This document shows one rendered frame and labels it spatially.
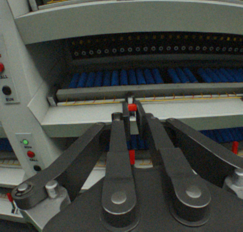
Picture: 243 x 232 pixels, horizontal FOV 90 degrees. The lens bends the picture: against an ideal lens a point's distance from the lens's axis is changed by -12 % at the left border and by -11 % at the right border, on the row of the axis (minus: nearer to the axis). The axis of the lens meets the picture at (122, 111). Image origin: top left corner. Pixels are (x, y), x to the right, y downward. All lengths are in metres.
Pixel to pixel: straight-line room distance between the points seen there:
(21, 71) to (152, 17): 0.23
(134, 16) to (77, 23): 0.09
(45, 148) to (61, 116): 0.08
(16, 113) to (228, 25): 0.42
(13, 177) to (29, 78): 0.32
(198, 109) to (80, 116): 0.23
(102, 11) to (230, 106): 0.30
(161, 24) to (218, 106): 0.20
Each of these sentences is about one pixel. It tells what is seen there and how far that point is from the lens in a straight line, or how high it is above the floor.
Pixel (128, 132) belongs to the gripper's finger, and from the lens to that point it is 0.15.
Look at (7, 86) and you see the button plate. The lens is 0.31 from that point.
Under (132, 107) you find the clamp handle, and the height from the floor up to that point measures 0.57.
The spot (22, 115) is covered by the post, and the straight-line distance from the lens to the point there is 0.32.
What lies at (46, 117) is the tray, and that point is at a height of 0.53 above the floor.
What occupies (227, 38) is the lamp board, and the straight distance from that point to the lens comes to 0.47.
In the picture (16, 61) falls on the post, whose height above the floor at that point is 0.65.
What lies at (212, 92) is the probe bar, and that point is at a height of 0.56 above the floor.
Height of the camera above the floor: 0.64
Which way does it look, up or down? 23 degrees down
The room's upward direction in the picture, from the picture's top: 4 degrees counter-clockwise
